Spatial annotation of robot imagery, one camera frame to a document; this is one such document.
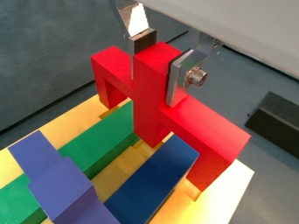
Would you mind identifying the purple cross-shaped block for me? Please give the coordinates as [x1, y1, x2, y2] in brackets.
[8, 131, 120, 224]

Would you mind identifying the black metal bracket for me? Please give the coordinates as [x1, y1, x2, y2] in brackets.
[245, 91, 299, 159]

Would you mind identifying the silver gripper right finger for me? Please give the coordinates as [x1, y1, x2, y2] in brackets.
[165, 28, 223, 108]

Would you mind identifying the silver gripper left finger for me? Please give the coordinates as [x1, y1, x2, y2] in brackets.
[109, 0, 157, 81]

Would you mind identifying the blue long block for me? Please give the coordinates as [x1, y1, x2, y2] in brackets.
[104, 135, 200, 224]

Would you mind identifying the red cross-shaped block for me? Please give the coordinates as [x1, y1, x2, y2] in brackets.
[91, 42, 249, 191]

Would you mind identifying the green long block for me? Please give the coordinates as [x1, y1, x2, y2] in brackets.
[0, 99, 139, 224]

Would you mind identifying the yellow base board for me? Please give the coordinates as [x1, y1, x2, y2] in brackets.
[0, 96, 253, 224]

